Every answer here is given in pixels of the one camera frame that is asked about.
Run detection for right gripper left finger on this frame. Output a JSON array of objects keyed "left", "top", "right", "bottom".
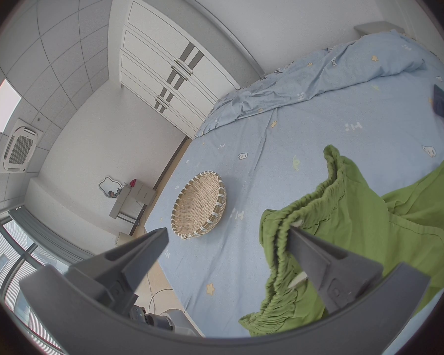
[{"left": 67, "top": 228, "right": 169, "bottom": 318}]

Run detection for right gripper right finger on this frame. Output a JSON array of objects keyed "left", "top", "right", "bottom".
[{"left": 288, "top": 224, "right": 384, "bottom": 316}]

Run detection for white framed mirror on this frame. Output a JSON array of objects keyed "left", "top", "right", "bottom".
[{"left": 98, "top": 176, "right": 123, "bottom": 199}]

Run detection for ceiling light panel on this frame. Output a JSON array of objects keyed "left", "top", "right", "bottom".
[{"left": 0, "top": 79, "right": 22, "bottom": 132}]

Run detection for white wardrobe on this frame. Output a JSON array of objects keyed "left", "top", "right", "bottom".
[{"left": 118, "top": 0, "right": 243, "bottom": 140}]

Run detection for ceiling air conditioner vent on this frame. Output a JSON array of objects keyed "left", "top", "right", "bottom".
[{"left": 0, "top": 119, "right": 39, "bottom": 175}]

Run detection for window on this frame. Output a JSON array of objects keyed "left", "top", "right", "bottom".
[{"left": 0, "top": 217, "right": 71, "bottom": 347}]

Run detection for round woven basket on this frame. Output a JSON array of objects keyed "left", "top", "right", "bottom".
[{"left": 171, "top": 171, "right": 227, "bottom": 240}]

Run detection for bed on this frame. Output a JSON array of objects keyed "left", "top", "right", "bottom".
[{"left": 144, "top": 28, "right": 444, "bottom": 350}]

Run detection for pale blue quilt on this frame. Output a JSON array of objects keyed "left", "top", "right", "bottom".
[{"left": 195, "top": 29, "right": 426, "bottom": 138}]

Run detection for green shorts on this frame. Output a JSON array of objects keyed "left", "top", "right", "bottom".
[{"left": 239, "top": 144, "right": 444, "bottom": 337}]

